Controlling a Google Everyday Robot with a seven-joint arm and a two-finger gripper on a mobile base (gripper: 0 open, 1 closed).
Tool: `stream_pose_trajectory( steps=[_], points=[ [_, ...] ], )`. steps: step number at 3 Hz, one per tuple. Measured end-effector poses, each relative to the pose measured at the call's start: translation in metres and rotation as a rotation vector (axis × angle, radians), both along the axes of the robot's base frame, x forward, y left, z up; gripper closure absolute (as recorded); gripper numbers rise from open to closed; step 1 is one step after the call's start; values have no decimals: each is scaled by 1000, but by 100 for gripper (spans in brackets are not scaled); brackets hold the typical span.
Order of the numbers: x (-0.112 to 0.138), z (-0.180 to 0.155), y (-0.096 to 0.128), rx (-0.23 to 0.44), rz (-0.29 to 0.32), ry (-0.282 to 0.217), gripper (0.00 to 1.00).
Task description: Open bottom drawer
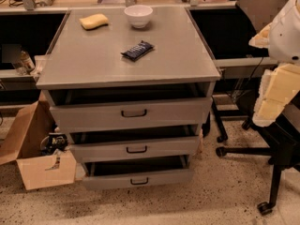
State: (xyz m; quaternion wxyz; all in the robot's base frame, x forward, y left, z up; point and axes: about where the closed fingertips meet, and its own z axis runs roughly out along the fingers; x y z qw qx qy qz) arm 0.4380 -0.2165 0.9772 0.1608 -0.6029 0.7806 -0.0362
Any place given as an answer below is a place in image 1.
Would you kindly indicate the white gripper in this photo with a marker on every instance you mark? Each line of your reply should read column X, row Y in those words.
column 285, row 41

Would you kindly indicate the grey bottom drawer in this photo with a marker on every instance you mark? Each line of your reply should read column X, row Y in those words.
column 138, row 172

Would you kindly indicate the grey drawer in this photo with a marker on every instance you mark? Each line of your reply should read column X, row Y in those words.
column 138, row 172
column 131, row 114
column 151, row 142

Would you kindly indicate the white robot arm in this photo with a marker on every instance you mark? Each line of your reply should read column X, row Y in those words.
column 284, row 35

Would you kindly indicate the grey top drawer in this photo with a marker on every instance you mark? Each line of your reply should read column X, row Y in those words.
column 131, row 114

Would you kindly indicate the grey drawer cabinet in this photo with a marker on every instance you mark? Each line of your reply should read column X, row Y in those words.
column 87, row 67

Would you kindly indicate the grey middle drawer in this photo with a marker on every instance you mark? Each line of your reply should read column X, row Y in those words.
column 151, row 142

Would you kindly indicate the open cardboard box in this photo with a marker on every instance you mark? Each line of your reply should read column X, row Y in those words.
column 30, row 128

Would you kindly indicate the black office chair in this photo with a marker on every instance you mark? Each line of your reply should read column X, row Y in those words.
column 282, row 138

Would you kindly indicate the dark blue snack packet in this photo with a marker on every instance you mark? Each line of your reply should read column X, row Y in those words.
column 138, row 51

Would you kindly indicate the white ceramic bowl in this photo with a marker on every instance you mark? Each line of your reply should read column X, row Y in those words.
column 138, row 16

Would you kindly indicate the yellow sponge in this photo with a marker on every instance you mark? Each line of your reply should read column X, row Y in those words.
column 94, row 21

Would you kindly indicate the brown plastic bottle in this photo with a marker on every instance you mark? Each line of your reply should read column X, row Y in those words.
column 27, row 62

